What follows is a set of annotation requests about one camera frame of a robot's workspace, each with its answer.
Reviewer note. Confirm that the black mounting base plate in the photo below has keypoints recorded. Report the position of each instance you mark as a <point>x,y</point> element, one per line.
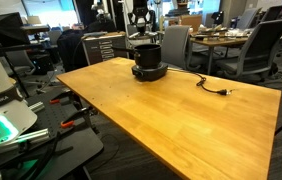
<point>46,151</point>

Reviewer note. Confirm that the wooden desk with clutter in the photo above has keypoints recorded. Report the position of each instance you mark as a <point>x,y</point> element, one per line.
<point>198,60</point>

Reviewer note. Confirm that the grey mesh office chair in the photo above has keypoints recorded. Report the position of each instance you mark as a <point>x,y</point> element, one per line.
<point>257,54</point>

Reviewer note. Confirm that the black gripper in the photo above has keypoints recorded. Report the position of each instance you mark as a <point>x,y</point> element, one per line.
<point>140,11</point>

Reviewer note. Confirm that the black cooking pot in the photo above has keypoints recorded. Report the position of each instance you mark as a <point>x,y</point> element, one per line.
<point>146,56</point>

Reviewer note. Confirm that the black electric hot plate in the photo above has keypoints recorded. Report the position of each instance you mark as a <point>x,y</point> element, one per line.
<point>149,74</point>

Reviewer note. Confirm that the orange handled clamp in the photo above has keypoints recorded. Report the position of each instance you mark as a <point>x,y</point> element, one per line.
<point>84,113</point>
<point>62,95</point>

